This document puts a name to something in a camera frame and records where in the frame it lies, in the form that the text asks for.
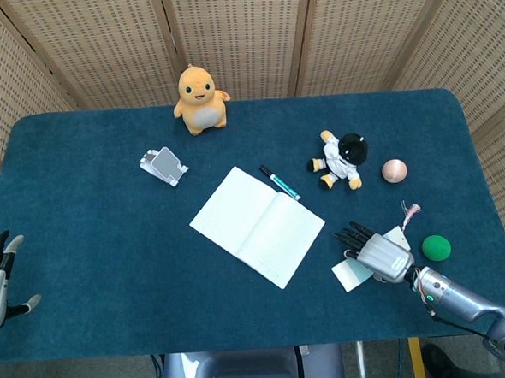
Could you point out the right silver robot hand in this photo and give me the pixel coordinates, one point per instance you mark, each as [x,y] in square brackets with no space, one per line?
[385,256]

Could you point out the light blue tasselled bookmark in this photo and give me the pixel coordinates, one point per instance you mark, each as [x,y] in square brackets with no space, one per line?
[348,275]

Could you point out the open white lined notebook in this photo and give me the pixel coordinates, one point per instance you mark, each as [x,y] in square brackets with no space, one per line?
[255,227]

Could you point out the green ball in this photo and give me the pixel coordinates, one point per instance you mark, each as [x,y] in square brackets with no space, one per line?
[436,249]

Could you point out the copper pink ball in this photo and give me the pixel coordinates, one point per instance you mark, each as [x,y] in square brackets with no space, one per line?
[394,171]

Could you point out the astronaut plush doll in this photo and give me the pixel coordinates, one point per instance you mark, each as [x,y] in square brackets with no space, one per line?
[340,158]

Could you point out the dark blue table mat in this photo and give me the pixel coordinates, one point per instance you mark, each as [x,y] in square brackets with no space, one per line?
[110,249]

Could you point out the teal black marker pen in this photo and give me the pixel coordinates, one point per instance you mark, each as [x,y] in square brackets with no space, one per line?
[280,183]

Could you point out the blue-grey robot torso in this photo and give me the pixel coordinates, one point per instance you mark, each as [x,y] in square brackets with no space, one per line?
[246,373]

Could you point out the white folding phone stand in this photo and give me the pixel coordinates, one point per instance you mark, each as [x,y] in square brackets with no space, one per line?
[165,164]

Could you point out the orange dinosaur plush toy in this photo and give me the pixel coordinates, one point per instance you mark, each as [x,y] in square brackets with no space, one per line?
[198,111]

